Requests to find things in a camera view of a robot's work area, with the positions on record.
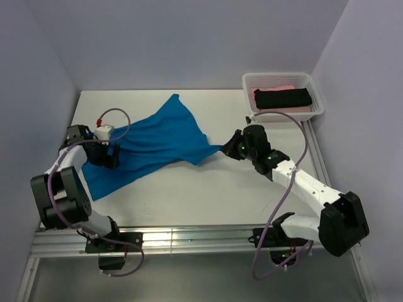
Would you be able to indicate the blue t-shirt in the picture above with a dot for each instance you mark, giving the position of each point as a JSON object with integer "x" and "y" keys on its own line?
{"x": 169, "y": 135}

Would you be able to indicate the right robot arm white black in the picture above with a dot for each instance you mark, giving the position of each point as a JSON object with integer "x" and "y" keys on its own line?
{"x": 339, "y": 222}

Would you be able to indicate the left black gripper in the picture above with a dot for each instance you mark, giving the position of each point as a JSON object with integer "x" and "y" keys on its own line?
{"x": 111, "y": 161}

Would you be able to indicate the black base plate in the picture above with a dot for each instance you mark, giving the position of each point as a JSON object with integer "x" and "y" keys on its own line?
{"x": 99, "y": 246}
{"x": 275, "y": 238}

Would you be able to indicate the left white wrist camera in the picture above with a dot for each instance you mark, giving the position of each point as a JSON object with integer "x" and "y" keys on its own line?
{"x": 103, "y": 132}

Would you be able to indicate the white plastic basket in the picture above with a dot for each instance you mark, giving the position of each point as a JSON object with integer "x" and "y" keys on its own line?
{"x": 266, "y": 80}

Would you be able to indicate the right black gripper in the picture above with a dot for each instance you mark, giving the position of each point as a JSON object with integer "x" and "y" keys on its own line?
{"x": 230, "y": 148}

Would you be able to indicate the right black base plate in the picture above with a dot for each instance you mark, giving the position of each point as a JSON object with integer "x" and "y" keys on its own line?
{"x": 275, "y": 238}

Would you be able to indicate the aluminium rail frame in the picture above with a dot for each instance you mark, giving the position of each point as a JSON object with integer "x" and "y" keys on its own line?
{"x": 183, "y": 240}

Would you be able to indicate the black rolled t-shirt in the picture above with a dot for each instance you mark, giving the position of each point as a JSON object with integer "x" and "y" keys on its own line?
{"x": 288, "y": 98}

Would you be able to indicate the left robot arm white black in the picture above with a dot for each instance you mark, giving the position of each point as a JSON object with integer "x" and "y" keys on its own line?
{"x": 61, "y": 199}

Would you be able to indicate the pink folded t-shirt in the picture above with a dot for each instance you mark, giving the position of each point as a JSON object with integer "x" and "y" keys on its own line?
{"x": 286, "y": 110}

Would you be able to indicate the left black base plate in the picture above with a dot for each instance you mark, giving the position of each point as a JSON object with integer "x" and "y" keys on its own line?
{"x": 99, "y": 246}

